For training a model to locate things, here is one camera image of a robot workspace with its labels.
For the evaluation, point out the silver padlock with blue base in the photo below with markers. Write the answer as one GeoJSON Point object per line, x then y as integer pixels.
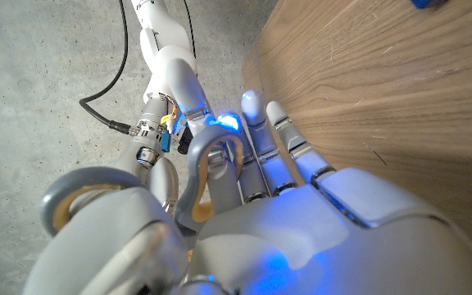
{"type": "Point", "coordinates": [426, 3]}

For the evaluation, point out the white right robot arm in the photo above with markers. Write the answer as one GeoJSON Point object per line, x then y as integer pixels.
{"type": "Point", "coordinates": [166, 45]}

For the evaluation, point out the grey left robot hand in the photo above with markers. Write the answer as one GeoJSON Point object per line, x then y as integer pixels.
{"type": "Point", "coordinates": [301, 237]}

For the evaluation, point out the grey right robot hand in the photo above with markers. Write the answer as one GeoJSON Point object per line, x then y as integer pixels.
{"type": "Point", "coordinates": [158, 176]}

